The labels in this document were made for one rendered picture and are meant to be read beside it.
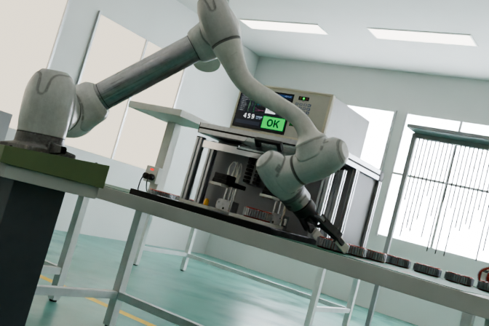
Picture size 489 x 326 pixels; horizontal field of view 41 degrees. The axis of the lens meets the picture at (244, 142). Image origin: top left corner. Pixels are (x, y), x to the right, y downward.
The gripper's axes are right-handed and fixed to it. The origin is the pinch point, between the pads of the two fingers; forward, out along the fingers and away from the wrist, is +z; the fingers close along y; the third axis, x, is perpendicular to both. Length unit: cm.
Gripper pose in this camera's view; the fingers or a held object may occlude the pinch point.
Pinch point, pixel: (332, 244)
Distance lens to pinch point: 223.8
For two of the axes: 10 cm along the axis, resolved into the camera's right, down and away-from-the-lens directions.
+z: 5.7, 7.2, 3.9
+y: 5.2, 0.5, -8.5
